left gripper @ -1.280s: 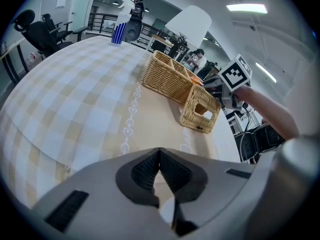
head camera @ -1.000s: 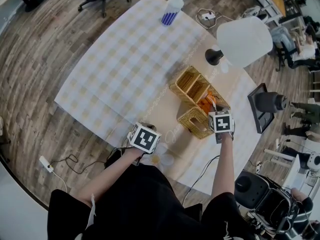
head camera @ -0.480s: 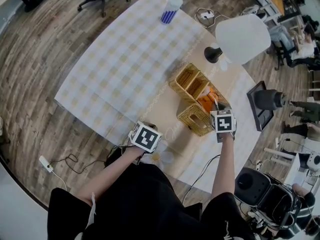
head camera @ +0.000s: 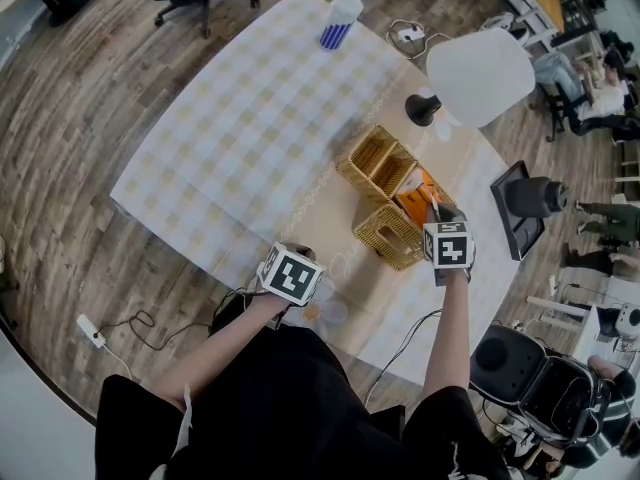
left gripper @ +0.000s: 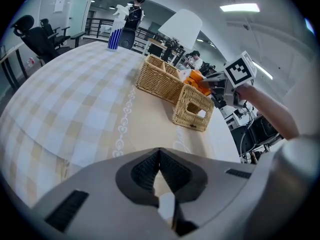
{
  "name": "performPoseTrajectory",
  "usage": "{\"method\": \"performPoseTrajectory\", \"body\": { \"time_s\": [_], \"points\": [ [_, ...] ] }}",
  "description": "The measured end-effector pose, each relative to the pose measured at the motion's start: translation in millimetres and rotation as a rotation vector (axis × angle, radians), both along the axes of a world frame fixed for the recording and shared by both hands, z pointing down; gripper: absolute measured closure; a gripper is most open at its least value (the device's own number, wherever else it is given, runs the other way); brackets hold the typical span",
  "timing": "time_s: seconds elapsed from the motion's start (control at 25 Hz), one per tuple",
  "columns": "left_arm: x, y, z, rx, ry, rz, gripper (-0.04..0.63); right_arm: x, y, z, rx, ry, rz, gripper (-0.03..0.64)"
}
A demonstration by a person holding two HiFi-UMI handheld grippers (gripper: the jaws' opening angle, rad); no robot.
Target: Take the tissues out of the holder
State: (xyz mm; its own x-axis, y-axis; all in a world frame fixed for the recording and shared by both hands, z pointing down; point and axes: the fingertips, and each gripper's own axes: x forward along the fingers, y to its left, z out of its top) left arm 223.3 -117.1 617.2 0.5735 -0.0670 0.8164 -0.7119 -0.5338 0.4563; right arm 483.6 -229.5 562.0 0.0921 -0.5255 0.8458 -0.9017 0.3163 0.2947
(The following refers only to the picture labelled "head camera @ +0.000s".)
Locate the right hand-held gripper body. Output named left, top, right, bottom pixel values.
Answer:
left=423, top=203, right=475, bottom=287

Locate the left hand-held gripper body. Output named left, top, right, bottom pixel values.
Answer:
left=256, top=241, right=326, bottom=329

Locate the orange packet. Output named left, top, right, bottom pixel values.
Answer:
left=394, top=170, right=441, bottom=229

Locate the wicker basket with compartments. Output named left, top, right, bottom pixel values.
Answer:
left=336, top=124, right=459, bottom=273

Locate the person's left forearm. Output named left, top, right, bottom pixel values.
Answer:
left=158, top=295, right=295, bottom=414

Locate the person's right forearm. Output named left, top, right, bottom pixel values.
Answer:
left=423, top=272, right=474, bottom=409

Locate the black tray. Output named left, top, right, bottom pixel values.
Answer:
left=489, top=160, right=546, bottom=262

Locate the dark grey jug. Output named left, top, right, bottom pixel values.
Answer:
left=509, top=176, right=569, bottom=219

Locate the person's black clothing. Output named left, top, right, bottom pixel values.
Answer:
left=94, top=325, right=511, bottom=480

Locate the checkered tablecloth with flower print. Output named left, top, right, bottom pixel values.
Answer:
left=109, top=0, right=521, bottom=387

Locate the white shade table lamp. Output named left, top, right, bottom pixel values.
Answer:
left=404, top=27, right=536, bottom=130

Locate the white power strip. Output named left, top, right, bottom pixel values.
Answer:
left=388, top=19, right=429, bottom=47
left=75, top=313, right=108, bottom=348

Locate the blue striped white spray bottle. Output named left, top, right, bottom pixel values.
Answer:
left=318, top=0, right=372, bottom=50

